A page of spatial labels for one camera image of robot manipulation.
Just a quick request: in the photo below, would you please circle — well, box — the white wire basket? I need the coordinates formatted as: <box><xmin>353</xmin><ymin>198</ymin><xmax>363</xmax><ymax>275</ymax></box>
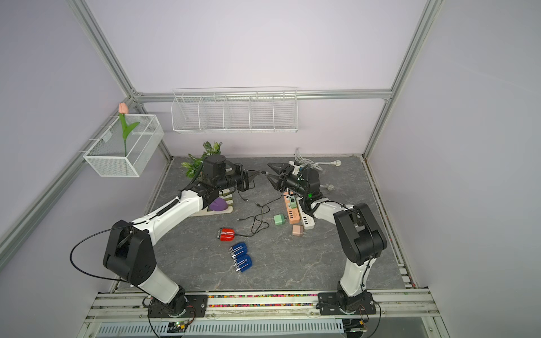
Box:
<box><xmin>83</xmin><ymin>114</ymin><xmax>164</xmax><ymax>177</ymax></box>

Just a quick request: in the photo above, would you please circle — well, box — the cream hand-shaped holder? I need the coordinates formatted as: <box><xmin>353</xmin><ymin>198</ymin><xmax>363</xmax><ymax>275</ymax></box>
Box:
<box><xmin>192</xmin><ymin>190</ymin><xmax>234</xmax><ymax>217</ymax></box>

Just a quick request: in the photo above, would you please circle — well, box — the white power strip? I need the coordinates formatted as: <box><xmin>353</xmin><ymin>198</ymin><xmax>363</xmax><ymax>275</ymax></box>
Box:
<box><xmin>296</xmin><ymin>197</ymin><xmax>315</xmax><ymax>231</ymax></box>

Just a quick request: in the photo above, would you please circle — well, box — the long white wire shelf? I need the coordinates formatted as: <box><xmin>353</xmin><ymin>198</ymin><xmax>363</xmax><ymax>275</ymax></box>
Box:
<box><xmin>170</xmin><ymin>87</ymin><xmax>299</xmax><ymax>133</ymax></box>

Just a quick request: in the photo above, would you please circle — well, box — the black USB cable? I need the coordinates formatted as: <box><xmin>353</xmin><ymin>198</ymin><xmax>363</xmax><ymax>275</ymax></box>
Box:
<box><xmin>234</xmin><ymin>198</ymin><xmax>292</xmax><ymax>238</ymax></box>
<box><xmin>236</xmin><ymin>170</ymin><xmax>271</xmax><ymax>235</ymax></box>

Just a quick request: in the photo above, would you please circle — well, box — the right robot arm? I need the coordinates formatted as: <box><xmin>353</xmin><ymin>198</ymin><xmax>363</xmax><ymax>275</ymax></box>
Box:
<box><xmin>268</xmin><ymin>163</ymin><xmax>387</xmax><ymax>315</ymax></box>

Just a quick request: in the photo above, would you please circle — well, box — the potted green plant black vase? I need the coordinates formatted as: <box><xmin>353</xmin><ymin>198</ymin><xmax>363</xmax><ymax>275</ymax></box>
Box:
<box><xmin>181</xmin><ymin>141</ymin><xmax>222</xmax><ymax>179</ymax></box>

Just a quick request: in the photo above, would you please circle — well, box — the pink charger cube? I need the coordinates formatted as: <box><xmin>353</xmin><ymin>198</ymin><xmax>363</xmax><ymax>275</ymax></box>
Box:
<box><xmin>292</xmin><ymin>225</ymin><xmax>304</xmax><ymax>237</ymax></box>

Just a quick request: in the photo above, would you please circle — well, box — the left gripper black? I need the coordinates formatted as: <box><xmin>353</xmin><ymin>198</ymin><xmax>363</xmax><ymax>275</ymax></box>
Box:
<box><xmin>216</xmin><ymin>163</ymin><xmax>260</xmax><ymax>192</ymax></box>

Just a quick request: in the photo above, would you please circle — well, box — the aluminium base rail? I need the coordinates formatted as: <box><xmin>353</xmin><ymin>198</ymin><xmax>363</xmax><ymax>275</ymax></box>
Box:
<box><xmin>86</xmin><ymin>289</ymin><xmax>441</xmax><ymax>322</ymax></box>

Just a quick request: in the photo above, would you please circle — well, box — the orange power strip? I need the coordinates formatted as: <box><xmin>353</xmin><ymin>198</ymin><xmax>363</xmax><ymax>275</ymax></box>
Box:
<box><xmin>284</xmin><ymin>192</ymin><xmax>301</xmax><ymax>225</ymax></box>

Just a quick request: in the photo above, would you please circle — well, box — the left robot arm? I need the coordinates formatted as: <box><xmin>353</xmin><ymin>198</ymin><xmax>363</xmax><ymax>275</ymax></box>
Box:
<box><xmin>103</xmin><ymin>155</ymin><xmax>259</xmax><ymax>317</ymax></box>

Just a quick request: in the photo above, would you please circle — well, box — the white power cord bundle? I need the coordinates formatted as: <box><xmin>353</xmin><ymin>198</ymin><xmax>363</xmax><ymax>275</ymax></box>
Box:
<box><xmin>293</xmin><ymin>148</ymin><xmax>342</xmax><ymax>192</ymax></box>

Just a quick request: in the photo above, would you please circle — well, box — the red electric shaver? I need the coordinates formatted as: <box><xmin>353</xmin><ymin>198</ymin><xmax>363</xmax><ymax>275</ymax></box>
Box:
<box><xmin>217</xmin><ymin>228</ymin><xmax>235</xmax><ymax>242</ymax></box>

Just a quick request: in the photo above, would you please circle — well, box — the pink artificial tulip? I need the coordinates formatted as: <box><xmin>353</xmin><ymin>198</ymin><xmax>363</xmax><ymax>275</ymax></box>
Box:
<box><xmin>118</xmin><ymin>103</ymin><xmax>139</xmax><ymax>156</ymax></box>

